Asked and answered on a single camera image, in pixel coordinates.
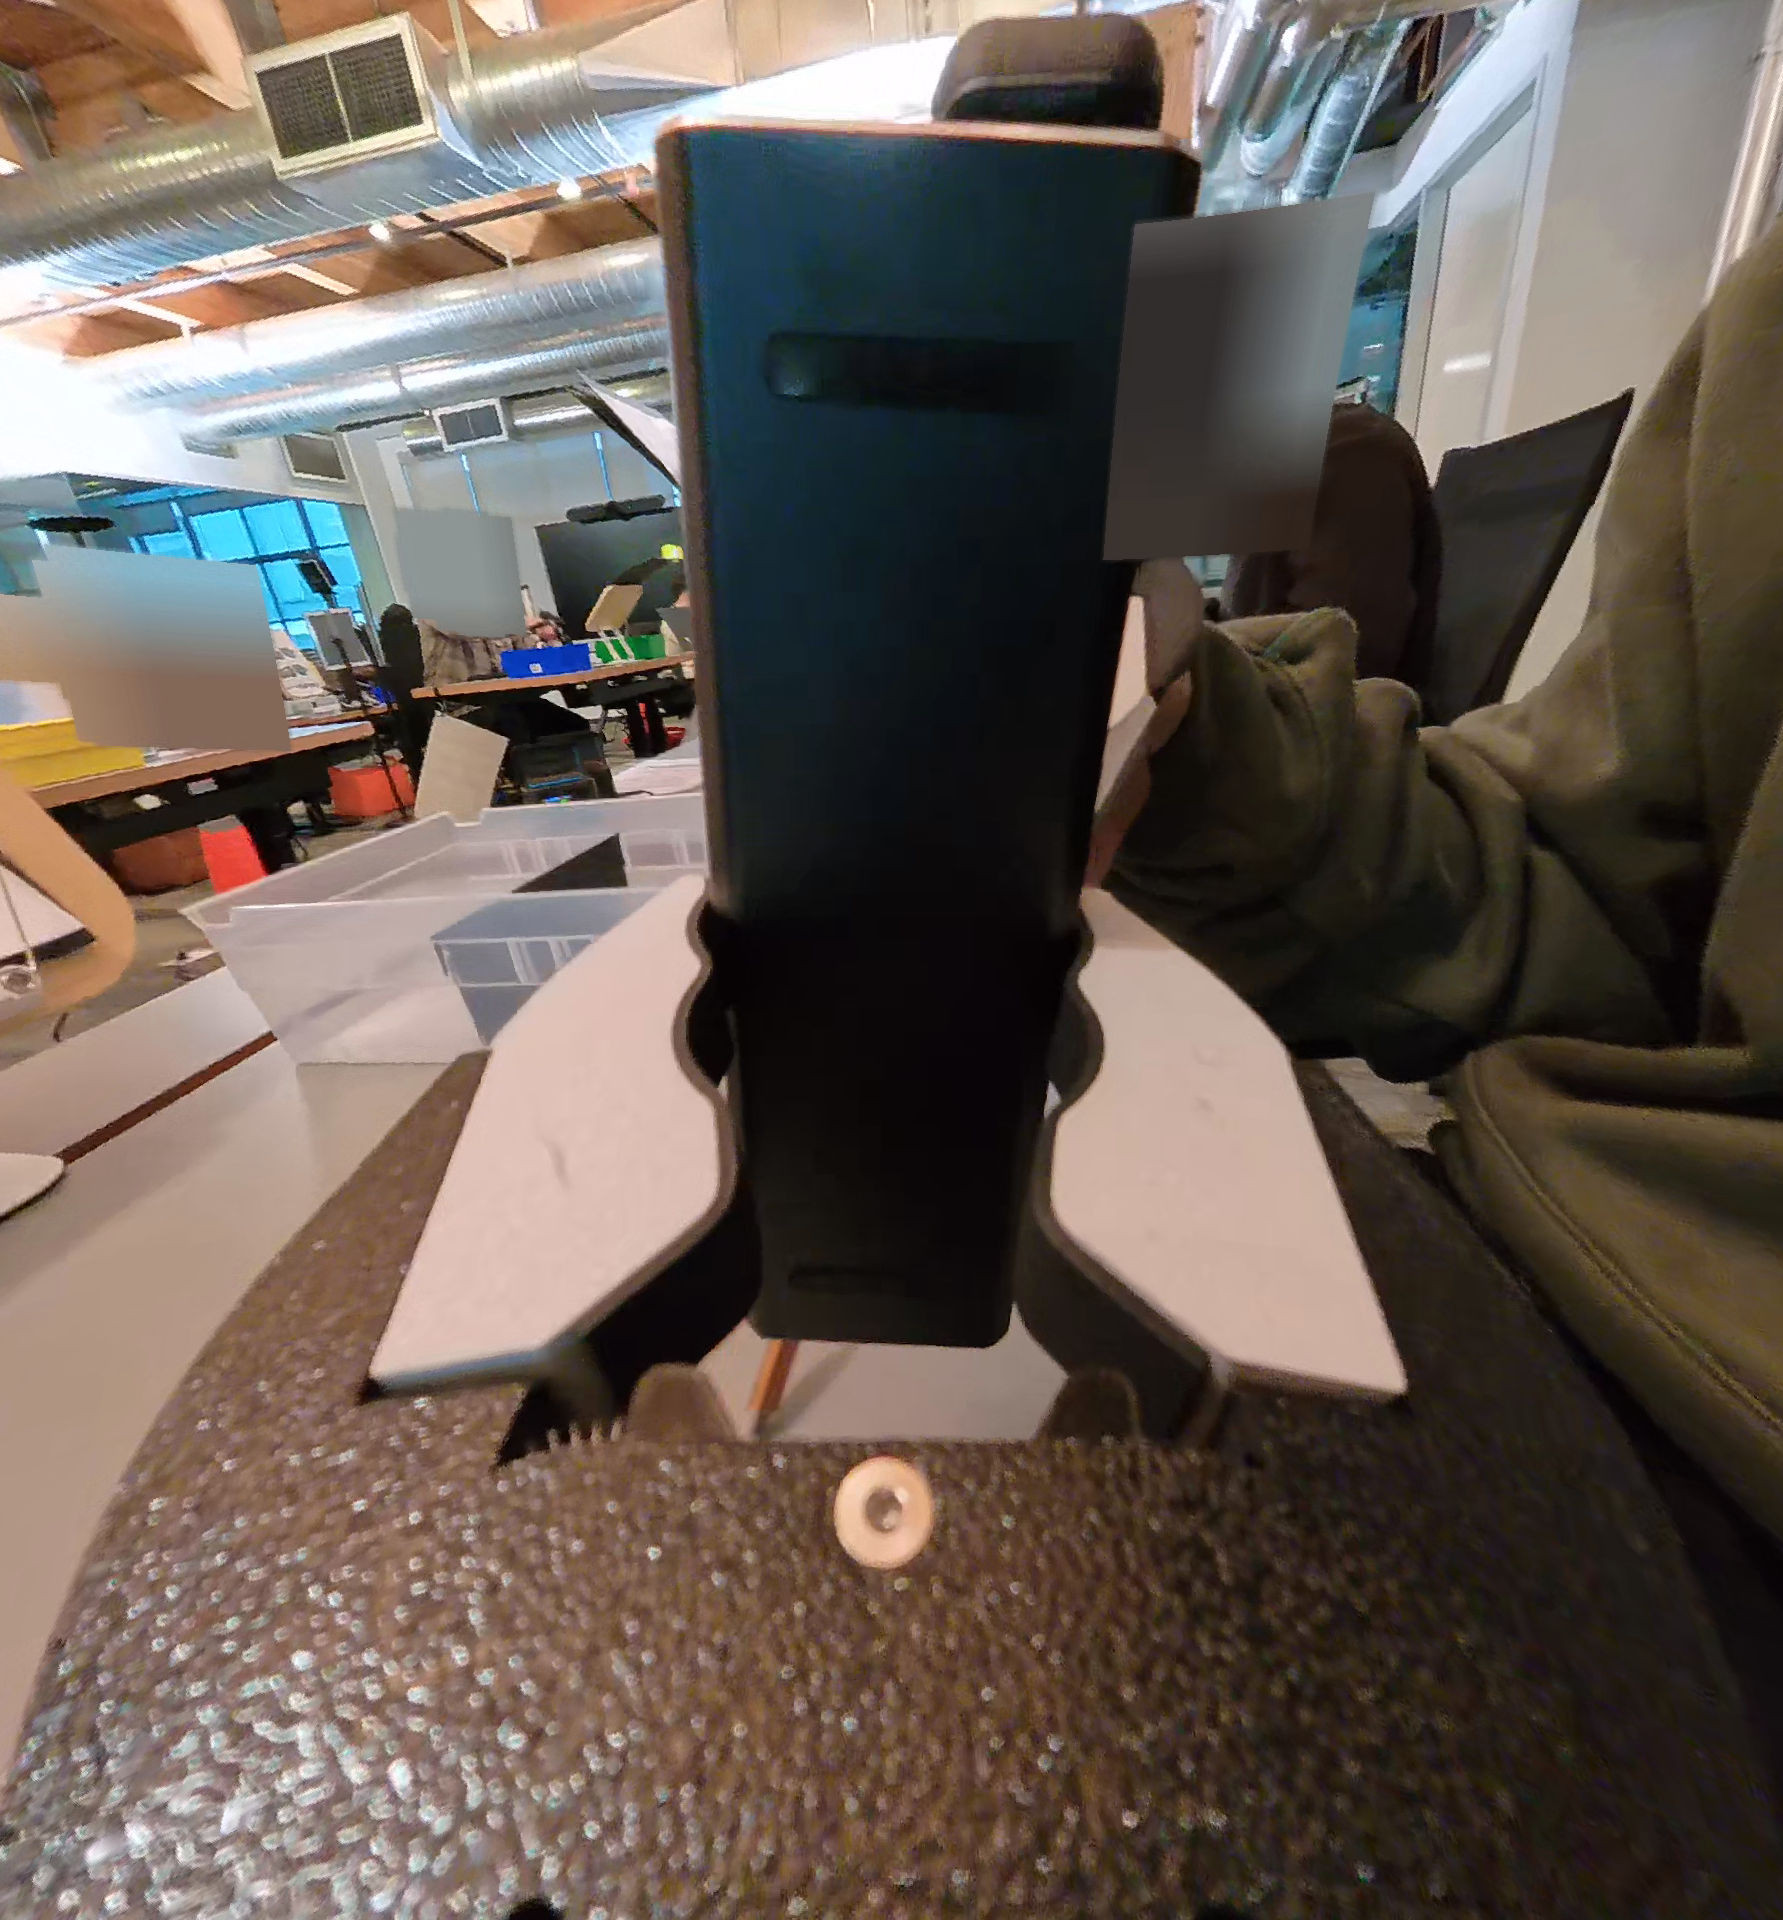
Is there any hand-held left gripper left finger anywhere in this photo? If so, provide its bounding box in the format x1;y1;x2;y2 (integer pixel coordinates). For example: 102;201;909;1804
367;872;763;1412

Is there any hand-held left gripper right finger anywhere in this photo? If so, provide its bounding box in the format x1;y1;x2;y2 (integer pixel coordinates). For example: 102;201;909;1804
1019;883;1413;1443

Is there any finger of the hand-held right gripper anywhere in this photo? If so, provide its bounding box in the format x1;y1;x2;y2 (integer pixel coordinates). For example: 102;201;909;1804
1083;696;1168;843

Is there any black usb hub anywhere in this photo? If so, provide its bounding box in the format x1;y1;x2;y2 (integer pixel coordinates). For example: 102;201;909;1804
654;118;1204;1345

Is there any person's right forearm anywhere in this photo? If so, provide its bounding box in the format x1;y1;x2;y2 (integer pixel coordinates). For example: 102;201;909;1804
1102;605;1659;1072

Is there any grey desk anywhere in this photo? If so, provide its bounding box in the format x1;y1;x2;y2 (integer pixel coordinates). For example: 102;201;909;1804
0;959;281;1165
0;1033;1081;1878

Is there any wooden top desk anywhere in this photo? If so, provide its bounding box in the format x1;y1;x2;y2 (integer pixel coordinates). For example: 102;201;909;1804
36;720;383;843
411;652;700;753

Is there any person's right hand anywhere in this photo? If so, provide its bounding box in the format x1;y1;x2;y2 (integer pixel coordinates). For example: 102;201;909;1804
1131;558;1211;705

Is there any clear plastic bin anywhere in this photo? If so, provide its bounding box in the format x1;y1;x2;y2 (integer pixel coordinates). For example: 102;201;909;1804
179;796;714;1065

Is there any grey card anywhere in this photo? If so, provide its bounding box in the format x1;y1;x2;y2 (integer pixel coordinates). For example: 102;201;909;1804
420;713;510;819

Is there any black screen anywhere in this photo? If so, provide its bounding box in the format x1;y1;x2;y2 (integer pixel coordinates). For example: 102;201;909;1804
535;510;682;639

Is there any wooden sign stand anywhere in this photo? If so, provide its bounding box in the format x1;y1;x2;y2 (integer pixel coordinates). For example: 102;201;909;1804
0;696;134;1051

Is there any yellow bin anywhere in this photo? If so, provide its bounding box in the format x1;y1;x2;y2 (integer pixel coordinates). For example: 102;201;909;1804
0;720;143;789

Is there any white ceiling vent box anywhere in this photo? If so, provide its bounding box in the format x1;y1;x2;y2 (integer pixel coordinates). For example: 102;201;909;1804
247;14;436;174

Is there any silver air duct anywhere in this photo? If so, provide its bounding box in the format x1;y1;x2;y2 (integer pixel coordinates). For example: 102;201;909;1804
0;30;744;286
74;240;676;437

